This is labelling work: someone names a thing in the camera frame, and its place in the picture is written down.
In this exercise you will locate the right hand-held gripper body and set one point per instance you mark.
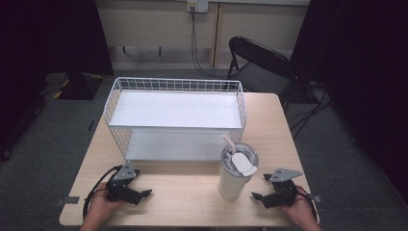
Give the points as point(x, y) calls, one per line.
point(284, 194)

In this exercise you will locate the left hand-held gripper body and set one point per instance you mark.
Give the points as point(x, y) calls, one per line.
point(123, 189)

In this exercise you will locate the white tumbler cup clear lid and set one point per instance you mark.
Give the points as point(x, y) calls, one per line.
point(231, 186)

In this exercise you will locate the person's right hand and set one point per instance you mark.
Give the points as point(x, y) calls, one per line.
point(300, 210)

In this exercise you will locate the person's left hand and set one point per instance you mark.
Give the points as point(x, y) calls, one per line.
point(99, 207)

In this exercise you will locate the beige drinking straw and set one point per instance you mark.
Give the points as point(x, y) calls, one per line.
point(229, 142)

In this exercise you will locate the small black pen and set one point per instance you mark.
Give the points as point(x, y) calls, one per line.
point(91, 125)

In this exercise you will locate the black stand base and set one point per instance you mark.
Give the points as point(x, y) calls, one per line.
point(77, 88)

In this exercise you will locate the black folding chair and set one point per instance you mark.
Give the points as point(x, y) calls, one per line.
point(256, 51)

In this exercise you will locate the black curtain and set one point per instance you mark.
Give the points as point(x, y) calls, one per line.
point(369, 64)
point(32, 48)

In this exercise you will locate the grey table edge bracket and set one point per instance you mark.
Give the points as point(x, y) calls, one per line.
point(316, 198)
point(69, 200)

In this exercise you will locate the white wall outlet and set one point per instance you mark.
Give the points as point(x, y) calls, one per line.
point(202, 5)

